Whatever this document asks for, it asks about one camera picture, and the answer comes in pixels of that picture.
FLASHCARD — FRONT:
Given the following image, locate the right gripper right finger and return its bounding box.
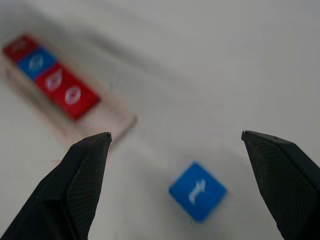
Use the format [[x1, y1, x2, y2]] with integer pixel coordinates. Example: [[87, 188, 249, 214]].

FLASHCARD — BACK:
[[240, 129, 320, 240]]

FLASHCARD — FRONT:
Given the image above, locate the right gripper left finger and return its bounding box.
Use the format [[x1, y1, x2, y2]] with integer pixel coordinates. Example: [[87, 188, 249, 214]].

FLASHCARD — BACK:
[[0, 131, 113, 240]]

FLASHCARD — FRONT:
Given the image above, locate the red letter tile o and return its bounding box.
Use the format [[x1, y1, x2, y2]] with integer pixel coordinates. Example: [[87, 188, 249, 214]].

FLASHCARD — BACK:
[[54, 80, 102, 121]]

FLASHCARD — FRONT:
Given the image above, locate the red letter tile b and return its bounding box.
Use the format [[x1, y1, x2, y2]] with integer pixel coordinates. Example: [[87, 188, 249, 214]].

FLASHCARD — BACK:
[[34, 62, 81, 101]]

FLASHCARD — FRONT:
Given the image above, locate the blue letter tile t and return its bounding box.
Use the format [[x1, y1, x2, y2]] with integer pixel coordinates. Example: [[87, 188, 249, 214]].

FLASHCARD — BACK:
[[168, 161, 228, 224]]

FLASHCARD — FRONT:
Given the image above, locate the wooden letter tray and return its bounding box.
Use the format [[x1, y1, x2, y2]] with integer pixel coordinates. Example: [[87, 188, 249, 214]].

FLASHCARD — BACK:
[[0, 32, 138, 151]]

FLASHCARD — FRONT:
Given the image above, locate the blue letter tile o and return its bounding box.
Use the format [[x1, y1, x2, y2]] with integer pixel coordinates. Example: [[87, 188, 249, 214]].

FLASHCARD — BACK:
[[16, 46, 58, 81]]

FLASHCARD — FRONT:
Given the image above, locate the red letter tile r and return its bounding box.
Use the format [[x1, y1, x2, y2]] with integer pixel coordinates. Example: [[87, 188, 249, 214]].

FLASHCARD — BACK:
[[2, 34, 40, 63]]

